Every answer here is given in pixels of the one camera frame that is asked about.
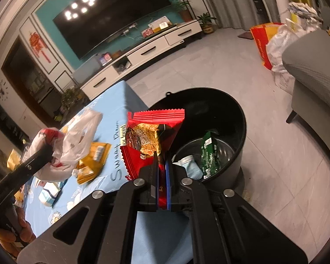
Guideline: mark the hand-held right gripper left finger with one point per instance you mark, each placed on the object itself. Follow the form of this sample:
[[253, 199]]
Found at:
[[156, 195]]

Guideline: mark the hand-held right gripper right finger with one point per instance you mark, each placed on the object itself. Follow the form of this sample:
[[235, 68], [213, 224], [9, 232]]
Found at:
[[168, 195]]

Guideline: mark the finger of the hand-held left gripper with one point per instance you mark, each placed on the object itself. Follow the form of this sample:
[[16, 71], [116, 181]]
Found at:
[[30, 166]]

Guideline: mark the white plastic bag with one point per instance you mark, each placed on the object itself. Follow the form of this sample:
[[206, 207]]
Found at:
[[71, 140]]

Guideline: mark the red snack packet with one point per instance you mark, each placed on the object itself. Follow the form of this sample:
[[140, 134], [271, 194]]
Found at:
[[143, 143]]

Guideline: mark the black round bin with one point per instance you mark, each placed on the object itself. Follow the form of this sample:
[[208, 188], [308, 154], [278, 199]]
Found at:
[[231, 121]]

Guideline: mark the person's left hand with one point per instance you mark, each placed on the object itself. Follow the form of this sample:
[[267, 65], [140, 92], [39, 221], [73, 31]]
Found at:
[[24, 228]]

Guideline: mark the white teal striped packet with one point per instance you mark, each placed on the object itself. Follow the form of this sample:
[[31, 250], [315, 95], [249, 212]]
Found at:
[[48, 195]]

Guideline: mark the light blue face mask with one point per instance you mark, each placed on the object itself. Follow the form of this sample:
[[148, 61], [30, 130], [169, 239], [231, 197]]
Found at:
[[189, 167]]

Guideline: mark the gold snack packet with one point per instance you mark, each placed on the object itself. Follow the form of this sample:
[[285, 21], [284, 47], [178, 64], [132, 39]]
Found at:
[[99, 152], [85, 174]]

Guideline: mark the green snack packet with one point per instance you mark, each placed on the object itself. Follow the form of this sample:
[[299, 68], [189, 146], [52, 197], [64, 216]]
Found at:
[[209, 154]]

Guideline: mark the group of small potted plants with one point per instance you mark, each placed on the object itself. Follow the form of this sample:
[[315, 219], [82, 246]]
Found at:
[[68, 99]]

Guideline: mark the purple box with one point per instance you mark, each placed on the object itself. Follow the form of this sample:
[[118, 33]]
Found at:
[[105, 59]]

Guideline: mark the white television cabinet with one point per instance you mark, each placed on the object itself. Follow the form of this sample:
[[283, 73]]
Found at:
[[151, 51]]

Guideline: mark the flat red box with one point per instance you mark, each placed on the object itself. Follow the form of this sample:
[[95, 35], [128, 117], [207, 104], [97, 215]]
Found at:
[[147, 32]]

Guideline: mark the large black television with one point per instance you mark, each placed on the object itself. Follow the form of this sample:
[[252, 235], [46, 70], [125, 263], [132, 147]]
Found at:
[[112, 19]]

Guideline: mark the yellow white box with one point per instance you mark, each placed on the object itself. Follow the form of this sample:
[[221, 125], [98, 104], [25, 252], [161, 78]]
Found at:
[[161, 24]]

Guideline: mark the white power strip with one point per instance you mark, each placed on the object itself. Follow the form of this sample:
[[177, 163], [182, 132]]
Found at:
[[132, 26]]

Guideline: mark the potted plant in yellow pot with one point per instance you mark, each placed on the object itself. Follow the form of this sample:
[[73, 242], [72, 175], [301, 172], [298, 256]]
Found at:
[[207, 29]]

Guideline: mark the dark floor mat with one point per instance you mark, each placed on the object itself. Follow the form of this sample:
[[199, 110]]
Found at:
[[245, 35]]

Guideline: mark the red yellow woven bag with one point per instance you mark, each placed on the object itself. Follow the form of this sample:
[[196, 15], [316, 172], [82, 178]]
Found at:
[[260, 41]]

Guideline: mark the potted plant in brown pot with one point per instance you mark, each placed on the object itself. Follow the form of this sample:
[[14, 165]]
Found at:
[[184, 15]]

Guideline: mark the white woven sack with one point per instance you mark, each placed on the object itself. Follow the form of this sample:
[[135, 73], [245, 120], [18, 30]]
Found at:
[[277, 46]]

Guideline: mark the grey sofa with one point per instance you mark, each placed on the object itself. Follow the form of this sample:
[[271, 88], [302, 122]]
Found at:
[[313, 74]]

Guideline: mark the grey curtain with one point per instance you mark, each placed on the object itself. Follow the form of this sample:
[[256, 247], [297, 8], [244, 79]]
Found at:
[[231, 0]]

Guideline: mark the white paper roll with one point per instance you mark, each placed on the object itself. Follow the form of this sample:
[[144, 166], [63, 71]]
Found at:
[[280, 2]]

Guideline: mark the crumpled grey white bag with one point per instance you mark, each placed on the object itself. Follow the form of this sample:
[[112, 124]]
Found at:
[[302, 11]]

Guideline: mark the black wall clock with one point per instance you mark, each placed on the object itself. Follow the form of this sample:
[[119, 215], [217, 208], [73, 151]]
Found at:
[[1, 88]]

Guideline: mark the red hanging wall decoration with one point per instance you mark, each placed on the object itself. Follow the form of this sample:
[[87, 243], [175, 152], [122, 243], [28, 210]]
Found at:
[[35, 44]]

